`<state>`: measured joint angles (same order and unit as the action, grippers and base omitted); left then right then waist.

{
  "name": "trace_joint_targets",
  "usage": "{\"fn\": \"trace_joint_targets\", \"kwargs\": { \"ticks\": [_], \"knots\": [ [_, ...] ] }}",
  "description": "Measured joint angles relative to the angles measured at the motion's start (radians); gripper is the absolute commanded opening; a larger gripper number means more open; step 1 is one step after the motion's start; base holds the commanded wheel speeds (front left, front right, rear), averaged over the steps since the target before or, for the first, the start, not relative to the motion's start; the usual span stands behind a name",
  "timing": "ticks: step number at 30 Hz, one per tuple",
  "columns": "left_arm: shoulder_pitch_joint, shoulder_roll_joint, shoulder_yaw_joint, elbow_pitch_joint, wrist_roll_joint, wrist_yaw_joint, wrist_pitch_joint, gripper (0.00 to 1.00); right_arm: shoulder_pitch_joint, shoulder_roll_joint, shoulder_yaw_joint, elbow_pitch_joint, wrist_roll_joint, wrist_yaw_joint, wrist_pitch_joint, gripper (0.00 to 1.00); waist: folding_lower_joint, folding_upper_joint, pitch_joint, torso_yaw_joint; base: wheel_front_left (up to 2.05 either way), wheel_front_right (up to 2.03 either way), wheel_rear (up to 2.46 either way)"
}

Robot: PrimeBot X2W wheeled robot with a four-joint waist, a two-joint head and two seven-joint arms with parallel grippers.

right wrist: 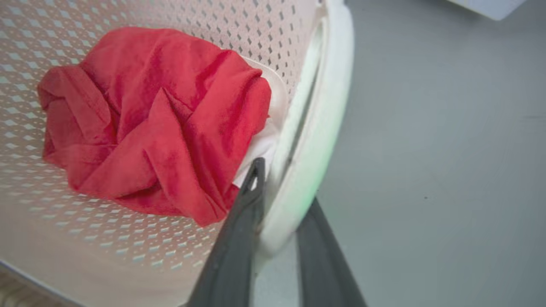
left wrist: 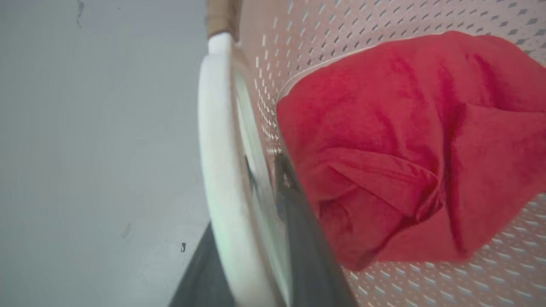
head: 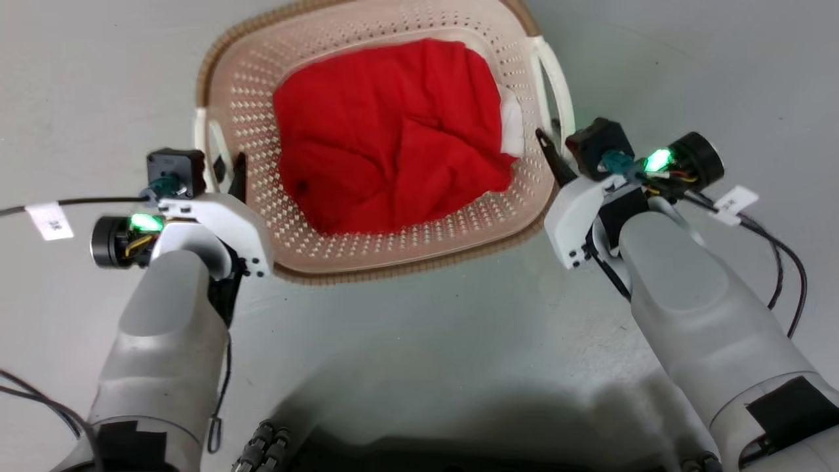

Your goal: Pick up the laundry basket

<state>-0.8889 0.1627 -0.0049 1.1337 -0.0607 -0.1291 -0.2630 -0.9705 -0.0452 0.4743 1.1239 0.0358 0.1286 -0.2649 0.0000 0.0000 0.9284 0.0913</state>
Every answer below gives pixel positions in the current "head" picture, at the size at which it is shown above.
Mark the beige perforated plastic laundry basket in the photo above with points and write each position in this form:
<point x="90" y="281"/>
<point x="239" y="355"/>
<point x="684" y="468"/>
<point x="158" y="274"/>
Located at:
<point x="419" y="252"/>

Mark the white garment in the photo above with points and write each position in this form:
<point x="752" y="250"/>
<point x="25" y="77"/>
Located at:
<point x="513" y="124"/>

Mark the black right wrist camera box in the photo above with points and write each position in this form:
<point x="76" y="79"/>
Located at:
<point x="600" y="149"/>

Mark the dark robot waist base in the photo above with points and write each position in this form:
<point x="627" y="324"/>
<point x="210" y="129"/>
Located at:
<point x="459" y="452"/>

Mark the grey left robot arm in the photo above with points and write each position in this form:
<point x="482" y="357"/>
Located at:
<point x="164" y="341"/>

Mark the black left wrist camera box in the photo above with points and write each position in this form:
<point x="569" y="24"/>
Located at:
<point x="175" y="170"/>

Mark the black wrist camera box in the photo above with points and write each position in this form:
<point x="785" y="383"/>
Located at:
<point x="600" y="149"/>
<point x="175" y="170"/>

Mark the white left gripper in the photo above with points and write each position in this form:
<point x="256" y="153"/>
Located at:
<point x="223" y="219"/>

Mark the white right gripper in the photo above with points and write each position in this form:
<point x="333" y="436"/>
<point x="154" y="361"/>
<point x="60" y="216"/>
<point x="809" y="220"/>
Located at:
<point x="573" y="210"/>

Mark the red garment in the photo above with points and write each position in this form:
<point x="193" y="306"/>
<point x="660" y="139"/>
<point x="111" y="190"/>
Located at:
<point x="393" y="137"/>

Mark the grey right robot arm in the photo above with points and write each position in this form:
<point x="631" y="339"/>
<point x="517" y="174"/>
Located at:
<point x="708" y="314"/>

